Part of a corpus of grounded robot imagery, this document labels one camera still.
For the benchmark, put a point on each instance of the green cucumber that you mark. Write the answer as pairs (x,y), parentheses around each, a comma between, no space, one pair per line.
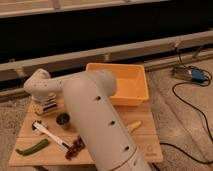
(35,148)

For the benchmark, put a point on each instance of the purple grape bunch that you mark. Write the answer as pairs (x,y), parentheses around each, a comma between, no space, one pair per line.
(76,147)

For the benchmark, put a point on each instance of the yellow banana toy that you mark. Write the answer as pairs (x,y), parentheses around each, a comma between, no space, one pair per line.
(133,126)

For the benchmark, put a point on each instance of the blue power box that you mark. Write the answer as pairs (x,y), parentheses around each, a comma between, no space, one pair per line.
(188,74)

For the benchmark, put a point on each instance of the striped eraser block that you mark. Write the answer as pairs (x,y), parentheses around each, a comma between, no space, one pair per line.
(42,108)

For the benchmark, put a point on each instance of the orange plastic bin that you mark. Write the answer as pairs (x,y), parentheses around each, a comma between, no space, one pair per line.
(132,88)

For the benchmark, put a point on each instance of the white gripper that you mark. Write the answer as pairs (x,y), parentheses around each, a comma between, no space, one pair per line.
(44,100)

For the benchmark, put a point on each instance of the white handled brush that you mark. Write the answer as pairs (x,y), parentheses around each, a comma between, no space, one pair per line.
(55,138)

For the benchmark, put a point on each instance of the dark metal cup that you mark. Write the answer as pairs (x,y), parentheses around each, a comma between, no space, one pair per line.
(63,120)

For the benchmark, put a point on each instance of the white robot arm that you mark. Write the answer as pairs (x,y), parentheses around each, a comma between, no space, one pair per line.
(86,98)

